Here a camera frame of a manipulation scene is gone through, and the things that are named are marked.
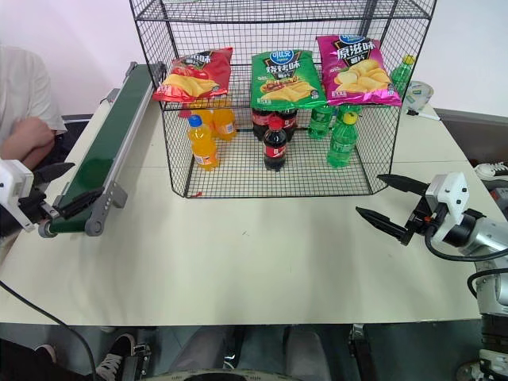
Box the green potato chips bag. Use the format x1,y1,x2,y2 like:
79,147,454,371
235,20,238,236
249,49,329,110

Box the green conveyor belt grey frame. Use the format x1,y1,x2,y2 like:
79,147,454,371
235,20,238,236
38,61,167,239

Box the green soda bottle yellow cap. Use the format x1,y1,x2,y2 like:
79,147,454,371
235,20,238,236
325,112,361,170

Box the orange soda bottle blue cap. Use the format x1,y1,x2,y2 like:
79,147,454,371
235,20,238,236
187,114,221,172

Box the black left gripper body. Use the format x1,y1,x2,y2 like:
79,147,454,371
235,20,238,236
17,186,60,226

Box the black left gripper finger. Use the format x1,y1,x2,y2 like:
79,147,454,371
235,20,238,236
53,188,104,221
33,161,76,186

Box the black wire mesh rack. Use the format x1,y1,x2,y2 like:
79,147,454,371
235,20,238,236
129,0,437,199

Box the red potato chips bag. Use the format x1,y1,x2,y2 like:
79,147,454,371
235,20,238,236
152,46,234,105

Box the white marker pen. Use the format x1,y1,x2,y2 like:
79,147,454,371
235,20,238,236
405,110,442,121

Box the cola bottle red cap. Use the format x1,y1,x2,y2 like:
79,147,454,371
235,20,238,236
263,117,289,172

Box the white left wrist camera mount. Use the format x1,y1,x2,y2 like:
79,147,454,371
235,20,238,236
0,157,36,233

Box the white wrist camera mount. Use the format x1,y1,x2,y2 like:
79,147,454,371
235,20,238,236
424,171,470,235
0,157,36,233

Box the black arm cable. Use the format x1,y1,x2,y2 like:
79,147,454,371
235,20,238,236
424,228,508,302
0,279,98,381

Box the white sneaker black laces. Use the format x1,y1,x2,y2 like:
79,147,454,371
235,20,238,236
474,161,508,179

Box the white printed bowl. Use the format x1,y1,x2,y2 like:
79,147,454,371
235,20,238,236
405,80,436,110

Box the person white shirt torso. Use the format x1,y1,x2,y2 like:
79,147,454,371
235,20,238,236
0,45,67,140

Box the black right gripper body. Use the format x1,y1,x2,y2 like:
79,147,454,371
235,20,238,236
404,194,448,240

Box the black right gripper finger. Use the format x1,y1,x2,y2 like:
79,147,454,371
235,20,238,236
376,173,430,196
355,206,412,245

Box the magenta potato chips bag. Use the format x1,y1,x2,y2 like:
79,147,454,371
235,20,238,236
315,34,403,107

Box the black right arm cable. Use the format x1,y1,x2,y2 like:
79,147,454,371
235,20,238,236
424,228,508,302

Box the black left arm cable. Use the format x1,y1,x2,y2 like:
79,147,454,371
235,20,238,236
0,279,98,381

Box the dark sneaker pale sole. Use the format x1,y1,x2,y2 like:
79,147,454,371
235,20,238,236
33,343,57,364

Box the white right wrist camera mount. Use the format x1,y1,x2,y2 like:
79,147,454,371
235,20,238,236
424,171,470,235

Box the black metal bracket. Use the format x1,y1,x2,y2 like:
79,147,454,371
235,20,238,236
348,323,367,359

